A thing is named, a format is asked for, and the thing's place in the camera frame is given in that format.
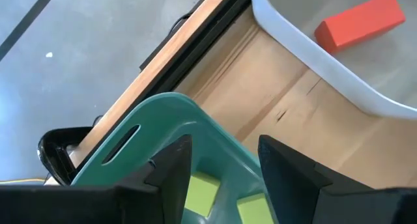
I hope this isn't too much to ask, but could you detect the white plastic bin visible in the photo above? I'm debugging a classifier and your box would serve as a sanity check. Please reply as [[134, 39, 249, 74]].
[[250, 0, 417, 120]]

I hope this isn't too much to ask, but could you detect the teal plastic bin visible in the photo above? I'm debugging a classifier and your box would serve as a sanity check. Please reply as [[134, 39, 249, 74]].
[[71, 92, 278, 224]]

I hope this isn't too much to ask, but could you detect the yellow cable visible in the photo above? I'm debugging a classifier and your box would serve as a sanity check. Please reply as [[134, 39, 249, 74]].
[[0, 177, 46, 185]]

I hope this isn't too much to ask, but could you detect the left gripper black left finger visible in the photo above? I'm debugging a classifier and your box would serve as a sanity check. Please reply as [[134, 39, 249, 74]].
[[0, 134, 193, 224]]

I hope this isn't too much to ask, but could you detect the black table clamp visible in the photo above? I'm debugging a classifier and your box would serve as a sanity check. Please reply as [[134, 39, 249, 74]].
[[37, 126, 95, 186]]

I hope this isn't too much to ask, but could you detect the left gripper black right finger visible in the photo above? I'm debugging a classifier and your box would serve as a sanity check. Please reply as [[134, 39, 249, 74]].
[[258, 135, 417, 224]]

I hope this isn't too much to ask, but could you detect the green long wooden block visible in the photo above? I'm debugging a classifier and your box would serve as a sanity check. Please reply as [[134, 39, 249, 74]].
[[237, 193, 275, 224]]

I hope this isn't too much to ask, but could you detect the green wooden cube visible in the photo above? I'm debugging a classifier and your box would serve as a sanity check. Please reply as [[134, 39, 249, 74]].
[[184, 171, 222, 218]]

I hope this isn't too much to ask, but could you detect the orange long wooden block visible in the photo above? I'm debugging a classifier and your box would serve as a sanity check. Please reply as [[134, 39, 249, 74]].
[[314, 0, 407, 55]]

